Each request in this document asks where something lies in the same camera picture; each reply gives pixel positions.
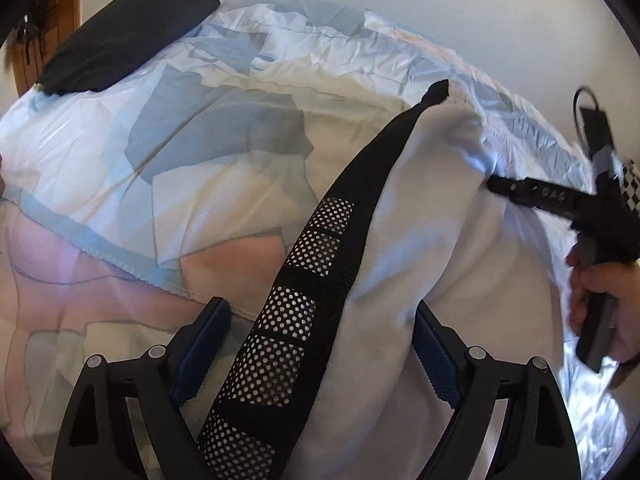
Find person's right hand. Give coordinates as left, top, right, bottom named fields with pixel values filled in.
left=565, top=250, right=640, bottom=363

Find wooden door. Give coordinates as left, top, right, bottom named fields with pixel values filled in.
left=12, top=0, right=88, bottom=98

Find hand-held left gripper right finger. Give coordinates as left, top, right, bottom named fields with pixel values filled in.
left=412, top=301, right=583, bottom=480

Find white shorts with black mesh stripe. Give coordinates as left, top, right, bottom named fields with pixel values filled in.
left=197, top=79, right=571, bottom=480

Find black pillow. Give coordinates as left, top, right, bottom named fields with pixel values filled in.
left=35, top=0, right=221, bottom=96

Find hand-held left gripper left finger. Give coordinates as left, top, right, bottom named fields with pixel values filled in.
left=52, top=296, right=233, bottom=480

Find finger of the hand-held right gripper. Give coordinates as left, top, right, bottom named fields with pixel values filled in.
left=487, top=175, right=581, bottom=221

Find pastel patchwork bedspread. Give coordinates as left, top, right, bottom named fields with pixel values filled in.
left=0, top=0, right=631, bottom=480

